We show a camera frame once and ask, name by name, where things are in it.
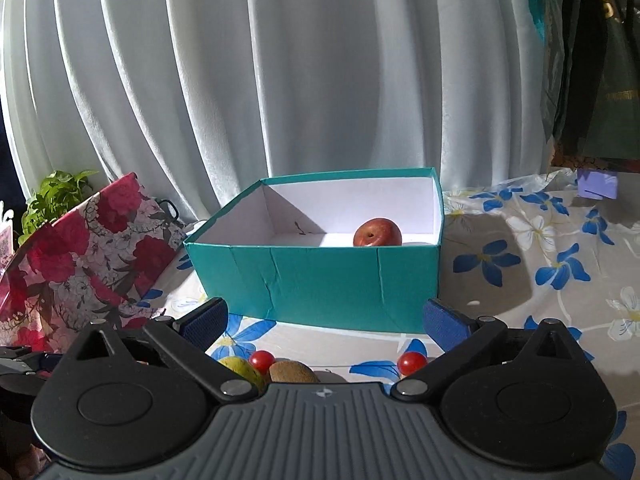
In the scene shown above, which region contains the gold patterned bag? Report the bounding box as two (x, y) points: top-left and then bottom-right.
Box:
(552, 145), (640, 173)

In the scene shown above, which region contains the dark green bag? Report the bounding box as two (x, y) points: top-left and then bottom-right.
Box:
(542, 0), (640, 168)

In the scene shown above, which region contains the blue floral tablecloth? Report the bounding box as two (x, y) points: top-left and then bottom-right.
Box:
(135, 167), (640, 480)

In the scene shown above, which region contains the white curtain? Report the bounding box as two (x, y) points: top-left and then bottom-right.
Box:
(0, 0), (571, 226)

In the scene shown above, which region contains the red apple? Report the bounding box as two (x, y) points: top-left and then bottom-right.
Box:
(353, 217), (403, 248)

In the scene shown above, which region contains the white printed card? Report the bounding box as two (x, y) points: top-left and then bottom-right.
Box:
(0, 225), (13, 273)

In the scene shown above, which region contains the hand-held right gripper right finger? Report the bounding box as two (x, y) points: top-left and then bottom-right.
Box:
(392, 298), (576, 401)

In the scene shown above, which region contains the red floral cushion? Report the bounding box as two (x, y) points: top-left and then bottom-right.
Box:
(0, 172), (188, 356)

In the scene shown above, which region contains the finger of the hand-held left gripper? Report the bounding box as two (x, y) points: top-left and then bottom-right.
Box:
(0, 346), (63, 378)

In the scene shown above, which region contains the black handle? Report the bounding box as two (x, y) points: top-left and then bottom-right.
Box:
(155, 197), (187, 233)

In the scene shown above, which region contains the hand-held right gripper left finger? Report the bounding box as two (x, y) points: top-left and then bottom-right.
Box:
(75, 298), (255, 401)

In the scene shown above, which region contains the green potted plant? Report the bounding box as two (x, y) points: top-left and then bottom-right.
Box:
(19, 170), (101, 248)

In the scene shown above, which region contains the yellow-green speckled pear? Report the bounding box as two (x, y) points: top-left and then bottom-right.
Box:
(217, 356), (266, 391)

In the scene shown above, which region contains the brown kiwi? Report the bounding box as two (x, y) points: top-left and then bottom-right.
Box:
(269, 360), (321, 385)

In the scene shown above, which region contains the teal cardboard box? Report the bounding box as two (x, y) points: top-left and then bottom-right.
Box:
(183, 166), (446, 335)

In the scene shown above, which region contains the red cherry tomato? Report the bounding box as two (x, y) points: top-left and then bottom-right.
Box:
(248, 350), (276, 376)
(397, 351), (428, 377)

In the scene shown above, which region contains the teal plastic bag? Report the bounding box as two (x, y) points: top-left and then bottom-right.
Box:
(525, 0), (551, 46)

